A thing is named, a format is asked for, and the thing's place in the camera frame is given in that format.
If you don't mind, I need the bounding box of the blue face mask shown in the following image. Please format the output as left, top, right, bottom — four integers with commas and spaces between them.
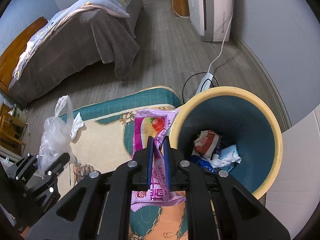
210, 145, 241, 172

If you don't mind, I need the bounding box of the clear plastic bag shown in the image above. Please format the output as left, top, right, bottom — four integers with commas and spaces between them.
37, 95, 74, 176

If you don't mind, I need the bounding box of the green white medicine box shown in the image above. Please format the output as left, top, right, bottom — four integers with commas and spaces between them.
192, 130, 220, 160

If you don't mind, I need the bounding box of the white tissue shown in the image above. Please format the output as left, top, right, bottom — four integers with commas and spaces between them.
71, 112, 84, 140

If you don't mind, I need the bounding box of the purple snack wrapper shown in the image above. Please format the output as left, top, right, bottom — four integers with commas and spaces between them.
131, 108, 185, 212

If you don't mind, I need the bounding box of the teal cream patterned rug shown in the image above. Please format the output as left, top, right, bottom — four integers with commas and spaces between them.
57, 86, 188, 239

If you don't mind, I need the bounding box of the teal bin with yellow rim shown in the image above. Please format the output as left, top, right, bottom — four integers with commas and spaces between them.
169, 86, 283, 199

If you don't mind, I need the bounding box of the white power strip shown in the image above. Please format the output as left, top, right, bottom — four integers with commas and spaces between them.
195, 73, 213, 94

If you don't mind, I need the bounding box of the wooden headboard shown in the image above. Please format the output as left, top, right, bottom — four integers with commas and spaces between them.
0, 16, 48, 96

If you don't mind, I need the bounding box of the bed with grey blanket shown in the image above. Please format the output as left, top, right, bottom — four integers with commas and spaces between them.
9, 0, 143, 106

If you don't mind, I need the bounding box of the white air purifier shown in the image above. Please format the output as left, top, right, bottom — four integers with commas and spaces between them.
188, 0, 233, 42

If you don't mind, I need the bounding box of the light blue patterned quilt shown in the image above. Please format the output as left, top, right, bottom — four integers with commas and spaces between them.
12, 0, 132, 80

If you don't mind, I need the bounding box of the white power cable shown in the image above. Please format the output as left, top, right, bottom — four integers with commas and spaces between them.
207, 0, 234, 75

